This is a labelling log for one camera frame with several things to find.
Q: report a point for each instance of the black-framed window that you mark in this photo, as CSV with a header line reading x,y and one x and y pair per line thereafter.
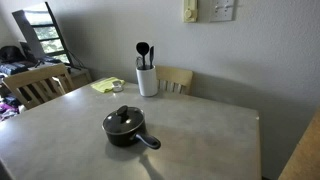
x,y
55,36

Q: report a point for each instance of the low wooden side table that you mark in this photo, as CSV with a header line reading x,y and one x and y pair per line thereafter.
x,y
80,76

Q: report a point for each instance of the blue striped bedding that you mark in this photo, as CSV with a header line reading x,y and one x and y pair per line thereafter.
x,y
13,67

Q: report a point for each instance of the small glass jar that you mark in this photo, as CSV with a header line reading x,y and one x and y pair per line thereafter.
x,y
117,87

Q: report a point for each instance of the yellow cloth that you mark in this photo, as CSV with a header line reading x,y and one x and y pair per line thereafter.
x,y
102,85

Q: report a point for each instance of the wooden cabinet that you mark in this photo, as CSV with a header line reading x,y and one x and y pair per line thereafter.
x,y
305,153

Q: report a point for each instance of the white light switch plate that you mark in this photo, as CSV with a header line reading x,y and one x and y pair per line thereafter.
x,y
221,10

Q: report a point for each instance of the grey leaning board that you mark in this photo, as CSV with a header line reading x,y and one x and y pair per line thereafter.
x,y
28,33

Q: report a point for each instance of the yellowed wall thermostat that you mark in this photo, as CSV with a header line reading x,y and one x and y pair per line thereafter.
x,y
190,11

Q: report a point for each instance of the white utensil holder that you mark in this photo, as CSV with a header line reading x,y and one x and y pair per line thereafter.
x,y
147,83

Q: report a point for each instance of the black spatula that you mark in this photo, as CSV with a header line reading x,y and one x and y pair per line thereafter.
x,y
151,55

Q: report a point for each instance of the light wooden chair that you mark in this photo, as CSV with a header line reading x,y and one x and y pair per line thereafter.
x,y
174,75

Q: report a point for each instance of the black ladle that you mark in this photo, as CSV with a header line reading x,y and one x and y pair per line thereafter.
x,y
142,48

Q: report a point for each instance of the black bag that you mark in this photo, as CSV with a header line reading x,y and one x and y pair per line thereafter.
x,y
10,53

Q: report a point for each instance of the purple clothes pile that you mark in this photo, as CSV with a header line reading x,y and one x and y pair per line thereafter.
x,y
6,110

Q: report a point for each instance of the glass lid with black knob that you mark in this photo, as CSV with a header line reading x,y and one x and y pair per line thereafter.
x,y
115,123

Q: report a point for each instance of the wooden slat-back chair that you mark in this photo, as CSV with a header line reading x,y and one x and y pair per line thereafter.
x,y
33,75

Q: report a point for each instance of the metal whisk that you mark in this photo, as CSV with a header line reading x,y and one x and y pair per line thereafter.
x,y
138,62

